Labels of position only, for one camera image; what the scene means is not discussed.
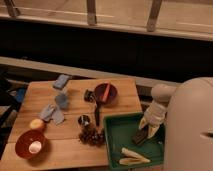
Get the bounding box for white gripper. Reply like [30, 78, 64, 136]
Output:
[138, 101, 167, 138]

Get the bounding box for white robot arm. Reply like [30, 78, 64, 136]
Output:
[139, 77, 213, 171]

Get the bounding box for green plastic tray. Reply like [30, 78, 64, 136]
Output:
[103, 113, 165, 171]

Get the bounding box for yellow corn husk piece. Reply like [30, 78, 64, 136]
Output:
[119, 158, 141, 165]

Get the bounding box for red stick in bowl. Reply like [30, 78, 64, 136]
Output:
[102, 83, 111, 102]

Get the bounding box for dark red bowl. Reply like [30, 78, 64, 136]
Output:
[94, 83, 117, 104]

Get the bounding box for brown pine cone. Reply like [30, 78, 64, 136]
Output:
[79, 126, 105, 147]

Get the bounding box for small black metal cup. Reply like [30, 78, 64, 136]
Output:
[78, 115, 90, 127]

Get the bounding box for small dark jar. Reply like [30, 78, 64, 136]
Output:
[84, 90, 95, 102]

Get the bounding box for blue plastic cup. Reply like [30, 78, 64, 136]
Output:
[55, 93, 69, 109]

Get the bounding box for light blue crumpled cloth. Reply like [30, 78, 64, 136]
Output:
[39, 104, 65, 125]

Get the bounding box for yellow round fruit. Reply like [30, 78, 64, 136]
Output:
[29, 119, 45, 131]

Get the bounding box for white egg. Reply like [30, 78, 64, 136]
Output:
[29, 141, 42, 154]

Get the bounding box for orange bowl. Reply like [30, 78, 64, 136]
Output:
[15, 130, 46, 159]

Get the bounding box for dark chair at left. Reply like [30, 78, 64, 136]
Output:
[0, 66, 26, 158]

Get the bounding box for black handled utensil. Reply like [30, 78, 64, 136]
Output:
[94, 102, 100, 126]

